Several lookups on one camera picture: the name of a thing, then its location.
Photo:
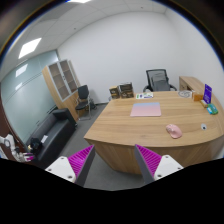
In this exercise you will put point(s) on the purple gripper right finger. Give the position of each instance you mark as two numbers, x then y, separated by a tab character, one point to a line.
154	166

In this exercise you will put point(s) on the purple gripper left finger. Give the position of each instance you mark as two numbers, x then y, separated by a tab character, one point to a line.
74	168

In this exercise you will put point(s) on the pink computer mouse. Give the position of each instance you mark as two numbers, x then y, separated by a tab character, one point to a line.
174	131

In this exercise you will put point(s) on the pink blue mouse pad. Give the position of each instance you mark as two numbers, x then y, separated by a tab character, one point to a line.
146	110

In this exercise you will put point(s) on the black leather sofa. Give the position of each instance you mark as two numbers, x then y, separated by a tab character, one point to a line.
57	127

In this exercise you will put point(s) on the wooden office desk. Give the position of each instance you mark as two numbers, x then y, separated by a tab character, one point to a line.
115	133

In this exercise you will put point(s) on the black visitor chair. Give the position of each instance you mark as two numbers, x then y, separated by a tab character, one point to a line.
83	100

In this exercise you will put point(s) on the white robot equipment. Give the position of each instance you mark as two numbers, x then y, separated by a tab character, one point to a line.
9	142

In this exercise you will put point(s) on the small round white object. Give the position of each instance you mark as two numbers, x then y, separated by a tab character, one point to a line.
203	127

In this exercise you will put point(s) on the white green paper booklet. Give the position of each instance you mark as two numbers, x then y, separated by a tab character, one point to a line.
145	95

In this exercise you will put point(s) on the right cardboard box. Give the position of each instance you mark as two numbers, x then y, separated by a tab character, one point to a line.
126	90

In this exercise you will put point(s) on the cardboard box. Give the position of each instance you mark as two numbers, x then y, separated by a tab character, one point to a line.
126	90
114	92

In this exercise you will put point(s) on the green tissue pack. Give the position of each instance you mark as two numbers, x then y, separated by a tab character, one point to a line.
212	109

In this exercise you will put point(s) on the small orange box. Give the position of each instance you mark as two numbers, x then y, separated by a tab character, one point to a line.
197	96

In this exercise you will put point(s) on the left cardboard box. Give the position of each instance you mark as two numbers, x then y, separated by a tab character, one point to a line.
114	92

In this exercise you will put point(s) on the black mesh office chair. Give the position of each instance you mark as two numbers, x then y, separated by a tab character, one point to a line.
158	81

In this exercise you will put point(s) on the wooden side cabinet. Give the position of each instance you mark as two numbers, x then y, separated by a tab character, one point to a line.
191	84

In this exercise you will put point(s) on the purple sign stand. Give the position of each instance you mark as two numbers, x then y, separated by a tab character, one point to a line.
207	94

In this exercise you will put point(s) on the wooden glass-door cabinet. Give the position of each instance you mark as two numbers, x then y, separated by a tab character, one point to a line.
62	85

